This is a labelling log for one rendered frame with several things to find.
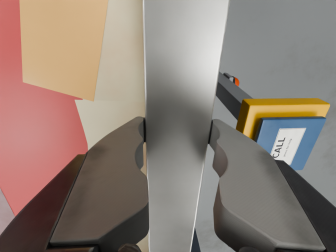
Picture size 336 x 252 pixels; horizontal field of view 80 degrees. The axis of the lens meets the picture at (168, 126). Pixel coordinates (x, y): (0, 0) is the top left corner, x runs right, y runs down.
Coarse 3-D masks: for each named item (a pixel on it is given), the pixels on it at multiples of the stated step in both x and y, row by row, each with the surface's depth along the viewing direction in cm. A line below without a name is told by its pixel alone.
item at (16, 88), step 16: (0, 0) 12; (16, 0) 12; (0, 16) 12; (16, 16) 12; (0, 32) 12; (16, 32) 12; (0, 48) 13; (16, 48) 13; (0, 64) 13; (16, 64) 13; (0, 80) 14; (16, 80) 14; (0, 96) 14; (16, 96) 14; (32, 96) 14; (48, 96) 14; (64, 96) 14
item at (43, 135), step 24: (0, 120) 15; (24, 120) 15; (48, 120) 15; (72, 120) 15; (0, 144) 16; (24, 144) 16; (48, 144) 16; (72, 144) 16; (0, 168) 18; (24, 168) 18; (48, 168) 18; (0, 192) 19; (24, 192) 19; (0, 216) 21
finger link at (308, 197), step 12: (288, 168) 8; (288, 180) 8; (300, 180) 8; (300, 192) 7; (312, 192) 7; (300, 204) 7; (312, 204) 7; (324, 204) 7; (312, 216) 6; (324, 216) 6; (324, 228) 6; (324, 240) 6
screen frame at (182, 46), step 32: (160, 0) 9; (192, 0) 9; (224, 0) 8; (160, 32) 9; (192, 32) 9; (224, 32) 9; (160, 64) 10; (192, 64) 10; (160, 96) 11; (192, 96) 11; (160, 128) 12; (192, 128) 12; (160, 160) 13; (192, 160) 13; (160, 192) 14; (192, 192) 14; (160, 224) 16; (192, 224) 16
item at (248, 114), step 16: (224, 80) 54; (224, 96) 49; (240, 96) 44; (240, 112) 32; (256, 112) 30; (272, 112) 30; (288, 112) 30; (304, 112) 30; (320, 112) 31; (240, 128) 32; (256, 128) 31
